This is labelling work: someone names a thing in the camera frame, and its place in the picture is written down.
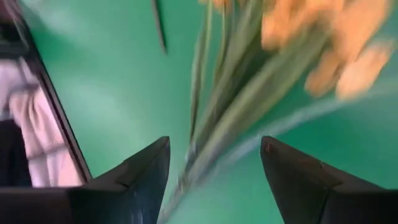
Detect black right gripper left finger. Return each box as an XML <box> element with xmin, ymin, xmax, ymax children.
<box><xmin>0</xmin><ymin>136</ymin><xmax>171</xmax><ymax>224</ymax></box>

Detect yellow flower bunch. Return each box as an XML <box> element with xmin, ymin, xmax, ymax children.
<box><xmin>157</xmin><ymin>0</ymin><xmax>398</xmax><ymax>224</ymax></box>

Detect green table mat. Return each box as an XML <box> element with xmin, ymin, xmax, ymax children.
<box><xmin>18</xmin><ymin>0</ymin><xmax>398</xmax><ymax>224</ymax></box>

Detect black table frame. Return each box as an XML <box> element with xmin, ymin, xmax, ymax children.
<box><xmin>12</xmin><ymin>12</ymin><xmax>94</xmax><ymax>184</ymax></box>

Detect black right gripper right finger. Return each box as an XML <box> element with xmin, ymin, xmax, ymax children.
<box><xmin>260</xmin><ymin>136</ymin><xmax>398</xmax><ymax>224</ymax></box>

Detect red flower bunch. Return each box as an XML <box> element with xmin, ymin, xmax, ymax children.
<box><xmin>150</xmin><ymin>0</ymin><xmax>169</xmax><ymax>56</ymax></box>

